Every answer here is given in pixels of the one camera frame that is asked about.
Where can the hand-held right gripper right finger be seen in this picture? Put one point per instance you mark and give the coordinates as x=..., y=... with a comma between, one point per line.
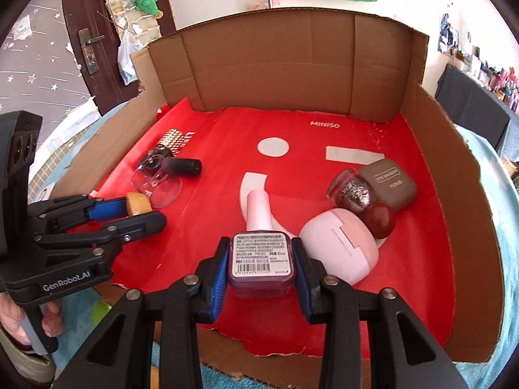
x=303, y=283

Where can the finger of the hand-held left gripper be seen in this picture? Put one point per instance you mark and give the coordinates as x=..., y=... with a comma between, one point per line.
x=142, y=223
x=107, y=208

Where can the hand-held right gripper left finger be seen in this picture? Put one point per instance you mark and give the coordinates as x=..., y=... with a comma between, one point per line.
x=219, y=279

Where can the clear glass cup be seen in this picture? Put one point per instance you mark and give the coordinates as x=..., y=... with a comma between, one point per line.
x=162, y=194

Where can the pink nail polish bottle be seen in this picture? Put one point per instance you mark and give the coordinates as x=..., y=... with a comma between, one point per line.
x=259, y=259

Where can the pink earbud case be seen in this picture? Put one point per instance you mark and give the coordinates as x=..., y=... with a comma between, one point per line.
x=336, y=243

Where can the black nail polish bottle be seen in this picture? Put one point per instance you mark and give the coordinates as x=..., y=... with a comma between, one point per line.
x=186, y=167

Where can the glitter nail polish bottle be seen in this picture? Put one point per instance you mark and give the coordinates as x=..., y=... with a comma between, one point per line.
x=357, y=190

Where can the brown cardboard box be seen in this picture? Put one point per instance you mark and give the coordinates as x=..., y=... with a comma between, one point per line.
x=284, y=56

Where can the person's left forearm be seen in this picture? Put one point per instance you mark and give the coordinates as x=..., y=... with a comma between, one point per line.
x=24, y=366

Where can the person's left hand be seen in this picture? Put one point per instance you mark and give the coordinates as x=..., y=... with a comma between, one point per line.
x=52, y=318

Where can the silver studded cup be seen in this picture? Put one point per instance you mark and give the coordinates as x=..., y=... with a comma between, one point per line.
x=170, y=141

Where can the star-patterned grey cloth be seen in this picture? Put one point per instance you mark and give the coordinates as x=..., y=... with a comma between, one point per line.
x=36, y=73

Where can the brown wooden door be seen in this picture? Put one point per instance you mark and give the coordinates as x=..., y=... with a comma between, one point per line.
x=103, y=93

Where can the brown eyeshadow case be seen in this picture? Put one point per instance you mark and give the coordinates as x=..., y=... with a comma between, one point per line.
x=393, y=182

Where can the clear plastic bag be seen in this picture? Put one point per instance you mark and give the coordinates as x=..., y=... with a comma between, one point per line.
x=127, y=60

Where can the hanging pocket organizer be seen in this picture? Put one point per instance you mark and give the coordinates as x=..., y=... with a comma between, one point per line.
x=117, y=8

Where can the green plush toy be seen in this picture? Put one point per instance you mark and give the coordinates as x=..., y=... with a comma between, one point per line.
x=146, y=0

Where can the cloth-covered side table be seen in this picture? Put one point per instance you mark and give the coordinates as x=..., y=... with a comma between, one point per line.
x=470, y=105

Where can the row of small bottles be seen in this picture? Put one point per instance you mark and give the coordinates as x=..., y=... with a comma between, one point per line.
x=502, y=85

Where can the wall photo collage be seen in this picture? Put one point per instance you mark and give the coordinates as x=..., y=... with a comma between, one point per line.
x=458, y=38

